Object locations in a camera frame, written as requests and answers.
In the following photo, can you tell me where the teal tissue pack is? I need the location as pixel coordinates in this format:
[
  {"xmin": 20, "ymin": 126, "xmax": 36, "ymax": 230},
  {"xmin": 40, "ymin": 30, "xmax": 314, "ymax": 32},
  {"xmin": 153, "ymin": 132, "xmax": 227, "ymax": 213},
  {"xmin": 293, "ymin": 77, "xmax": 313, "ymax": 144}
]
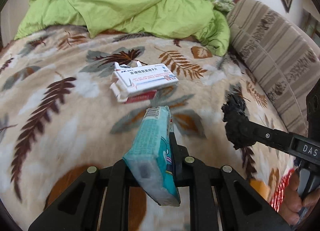
[{"xmin": 123, "ymin": 106, "xmax": 181, "ymax": 207}]

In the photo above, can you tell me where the white long medicine box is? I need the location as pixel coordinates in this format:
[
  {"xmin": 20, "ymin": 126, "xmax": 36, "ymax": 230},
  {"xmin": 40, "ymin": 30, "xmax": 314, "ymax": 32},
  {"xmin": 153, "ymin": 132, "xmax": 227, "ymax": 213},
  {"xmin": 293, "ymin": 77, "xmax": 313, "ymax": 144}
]
[{"xmin": 110, "ymin": 62, "xmax": 178, "ymax": 104}]

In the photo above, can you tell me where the black bag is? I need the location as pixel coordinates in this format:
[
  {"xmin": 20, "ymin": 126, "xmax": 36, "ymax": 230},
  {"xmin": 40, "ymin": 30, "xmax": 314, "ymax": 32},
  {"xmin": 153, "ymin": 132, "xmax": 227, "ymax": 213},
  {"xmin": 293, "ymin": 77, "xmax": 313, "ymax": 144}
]
[{"xmin": 221, "ymin": 94, "xmax": 256, "ymax": 150}]

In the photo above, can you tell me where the right hand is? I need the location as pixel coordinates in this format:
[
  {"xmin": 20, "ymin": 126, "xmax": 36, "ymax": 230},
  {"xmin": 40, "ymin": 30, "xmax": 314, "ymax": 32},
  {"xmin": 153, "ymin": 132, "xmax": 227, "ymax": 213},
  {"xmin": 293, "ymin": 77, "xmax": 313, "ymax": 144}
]
[{"xmin": 278, "ymin": 171, "xmax": 319, "ymax": 226}]

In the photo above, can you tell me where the red plastic mesh basket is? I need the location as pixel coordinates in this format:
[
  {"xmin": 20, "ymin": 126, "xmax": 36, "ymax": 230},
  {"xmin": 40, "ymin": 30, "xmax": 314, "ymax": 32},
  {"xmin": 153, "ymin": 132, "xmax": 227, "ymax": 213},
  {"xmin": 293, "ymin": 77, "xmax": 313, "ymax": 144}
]
[{"xmin": 270, "ymin": 168, "xmax": 295, "ymax": 212}]

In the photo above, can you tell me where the striped brown cushion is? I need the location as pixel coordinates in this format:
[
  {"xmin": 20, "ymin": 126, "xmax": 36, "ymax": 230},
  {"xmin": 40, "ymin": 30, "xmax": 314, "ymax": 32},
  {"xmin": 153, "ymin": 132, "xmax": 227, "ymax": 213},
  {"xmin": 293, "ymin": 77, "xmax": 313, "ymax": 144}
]
[{"xmin": 227, "ymin": 0, "xmax": 319, "ymax": 136}]

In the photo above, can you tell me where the leaf pattern beige blanket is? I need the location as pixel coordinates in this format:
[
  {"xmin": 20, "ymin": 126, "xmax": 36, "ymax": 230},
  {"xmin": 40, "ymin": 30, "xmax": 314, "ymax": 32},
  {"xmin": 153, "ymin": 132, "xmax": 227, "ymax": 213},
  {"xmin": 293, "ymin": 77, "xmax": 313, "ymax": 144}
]
[{"xmin": 1, "ymin": 26, "xmax": 293, "ymax": 230}]

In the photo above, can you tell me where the green quilt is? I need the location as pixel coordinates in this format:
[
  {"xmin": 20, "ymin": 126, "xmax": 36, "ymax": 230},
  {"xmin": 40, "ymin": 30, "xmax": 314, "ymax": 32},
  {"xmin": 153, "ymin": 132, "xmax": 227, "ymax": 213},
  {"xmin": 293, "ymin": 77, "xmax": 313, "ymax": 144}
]
[{"xmin": 16, "ymin": 0, "xmax": 234, "ymax": 56}]

